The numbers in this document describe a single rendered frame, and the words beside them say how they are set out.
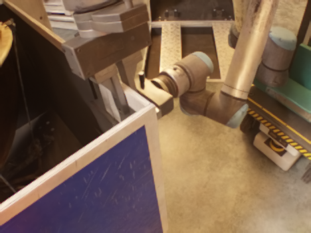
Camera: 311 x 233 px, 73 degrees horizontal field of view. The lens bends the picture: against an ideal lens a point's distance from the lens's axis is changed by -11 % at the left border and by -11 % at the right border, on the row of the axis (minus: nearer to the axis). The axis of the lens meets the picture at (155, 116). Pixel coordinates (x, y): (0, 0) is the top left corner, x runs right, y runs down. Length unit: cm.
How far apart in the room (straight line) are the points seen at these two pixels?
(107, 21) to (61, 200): 26
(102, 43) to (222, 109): 49
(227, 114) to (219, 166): 72
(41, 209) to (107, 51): 25
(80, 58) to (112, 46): 5
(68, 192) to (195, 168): 111
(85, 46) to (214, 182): 116
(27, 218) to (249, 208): 115
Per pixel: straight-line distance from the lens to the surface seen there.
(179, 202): 130
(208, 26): 255
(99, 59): 34
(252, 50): 73
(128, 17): 28
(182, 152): 146
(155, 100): 60
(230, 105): 74
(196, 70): 70
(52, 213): 39
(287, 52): 125
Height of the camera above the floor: 121
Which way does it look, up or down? 47 degrees down
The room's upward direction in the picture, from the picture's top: 6 degrees counter-clockwise
